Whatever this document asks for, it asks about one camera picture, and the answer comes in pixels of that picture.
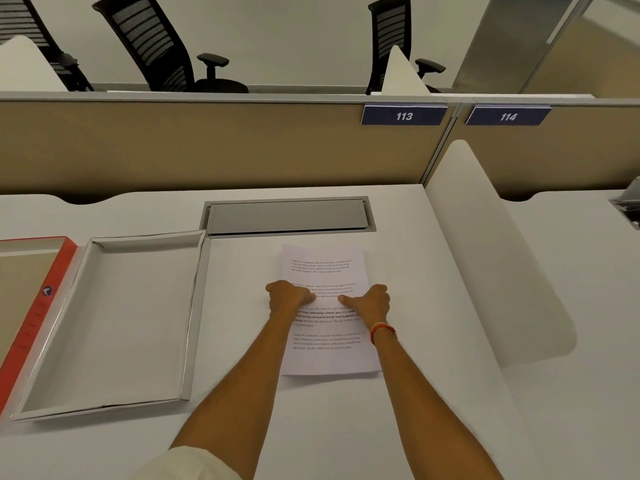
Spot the large white rounded divider panel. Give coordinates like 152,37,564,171
424,140,579,370

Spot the person's left forearm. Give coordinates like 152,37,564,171
169,317,300,480

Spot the blue number sign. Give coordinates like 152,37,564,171
361,105,448,127
464,106,553,127

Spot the long beige desk partition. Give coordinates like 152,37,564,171
0,91,462,196

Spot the grey metal cable flap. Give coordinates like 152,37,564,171
199,196,378,239

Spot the person's right hand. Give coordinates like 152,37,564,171
338,284,392,330

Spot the black mesh office chair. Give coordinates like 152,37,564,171
366,0,447,96
0,0,95,92
92,0,250,94

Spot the open grey cable flap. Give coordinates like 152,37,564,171
608,175,640,231

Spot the short beige desk partition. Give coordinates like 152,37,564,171
424,97,640,201

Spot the white cardboard box lid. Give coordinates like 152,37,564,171
9,230,208,423

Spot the person's right forearm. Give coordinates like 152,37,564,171
360,321,506,480

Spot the printed white paper sheet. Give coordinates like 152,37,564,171
278,245,383,378

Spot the person's left hand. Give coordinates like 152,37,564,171
265,280,317,322

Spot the red thread bracelet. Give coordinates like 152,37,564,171
370,322,398,346

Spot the red cardboard box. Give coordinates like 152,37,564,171
0,236,81,413

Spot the frosted glass partition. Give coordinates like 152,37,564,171
451,0,640,99

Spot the white sleeve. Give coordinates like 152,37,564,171
127,445,237,480

